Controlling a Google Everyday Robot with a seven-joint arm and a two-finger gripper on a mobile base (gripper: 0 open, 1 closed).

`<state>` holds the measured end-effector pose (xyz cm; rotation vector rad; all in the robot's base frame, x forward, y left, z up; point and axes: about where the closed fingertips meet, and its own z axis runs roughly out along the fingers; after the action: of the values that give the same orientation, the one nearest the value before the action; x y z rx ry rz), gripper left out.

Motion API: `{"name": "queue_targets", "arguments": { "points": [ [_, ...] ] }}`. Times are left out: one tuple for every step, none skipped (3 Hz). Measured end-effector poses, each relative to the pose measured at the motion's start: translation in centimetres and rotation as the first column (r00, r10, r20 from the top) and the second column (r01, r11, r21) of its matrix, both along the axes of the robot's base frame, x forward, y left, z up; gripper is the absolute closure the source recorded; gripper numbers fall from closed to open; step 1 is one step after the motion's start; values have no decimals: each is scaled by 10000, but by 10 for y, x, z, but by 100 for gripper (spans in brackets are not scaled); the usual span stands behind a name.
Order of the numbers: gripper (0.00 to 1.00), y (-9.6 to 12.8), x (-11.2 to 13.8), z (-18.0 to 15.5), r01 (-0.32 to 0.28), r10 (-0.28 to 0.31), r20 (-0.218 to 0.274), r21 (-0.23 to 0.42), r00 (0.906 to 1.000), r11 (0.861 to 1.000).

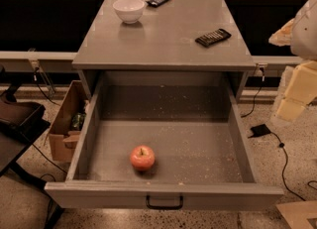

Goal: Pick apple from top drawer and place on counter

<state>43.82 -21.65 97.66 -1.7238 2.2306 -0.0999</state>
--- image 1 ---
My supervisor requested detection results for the black drawer handle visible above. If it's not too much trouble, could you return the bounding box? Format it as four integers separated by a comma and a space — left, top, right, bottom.
146, 195, 183, 210

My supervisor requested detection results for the open grey drawer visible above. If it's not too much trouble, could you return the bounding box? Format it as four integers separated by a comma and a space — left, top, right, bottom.
46, 71, 283, 210

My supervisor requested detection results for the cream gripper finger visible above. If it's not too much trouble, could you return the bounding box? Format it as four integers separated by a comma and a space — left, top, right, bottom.
275, 60, 317, 122
268, 19, 294, 47

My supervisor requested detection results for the brown cardboard box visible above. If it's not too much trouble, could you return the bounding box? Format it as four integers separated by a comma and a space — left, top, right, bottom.
49, 80, 87, 163

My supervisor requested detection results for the grey cabinet counter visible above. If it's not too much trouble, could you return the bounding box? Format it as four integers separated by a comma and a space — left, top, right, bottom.
72, 0, 255, 96

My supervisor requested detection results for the black cable left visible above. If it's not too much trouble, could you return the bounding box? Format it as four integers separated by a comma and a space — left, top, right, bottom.
32, 66, 61, 106

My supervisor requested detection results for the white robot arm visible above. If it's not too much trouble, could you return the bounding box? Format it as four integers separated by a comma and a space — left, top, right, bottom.
268, 0, 317, 126

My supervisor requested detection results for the red apple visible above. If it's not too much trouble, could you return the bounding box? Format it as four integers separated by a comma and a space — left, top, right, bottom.
130, 145, 156, 172

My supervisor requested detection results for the black snack bar wrapper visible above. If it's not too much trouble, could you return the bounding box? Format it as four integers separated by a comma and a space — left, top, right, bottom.
195, 29, 231, 48

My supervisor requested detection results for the black floor cable right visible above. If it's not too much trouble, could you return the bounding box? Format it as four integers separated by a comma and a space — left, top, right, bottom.
270, 131, 307, 202

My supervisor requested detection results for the white ceramic bowl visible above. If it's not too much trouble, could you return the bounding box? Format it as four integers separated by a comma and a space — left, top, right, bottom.
113, 0, 146, 24

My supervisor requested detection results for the black power adapter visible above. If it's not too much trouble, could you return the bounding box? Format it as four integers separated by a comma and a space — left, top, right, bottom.
251, 124, 270, 138

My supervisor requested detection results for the black chair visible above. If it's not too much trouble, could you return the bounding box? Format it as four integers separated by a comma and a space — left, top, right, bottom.
0, 79, 64, 229

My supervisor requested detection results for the cardboard piece bottom right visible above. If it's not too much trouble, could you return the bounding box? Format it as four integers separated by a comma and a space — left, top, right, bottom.
276, 201, 317, 229

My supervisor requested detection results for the green packet in box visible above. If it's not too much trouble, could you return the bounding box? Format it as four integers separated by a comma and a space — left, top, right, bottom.
70, 113, 86, 131

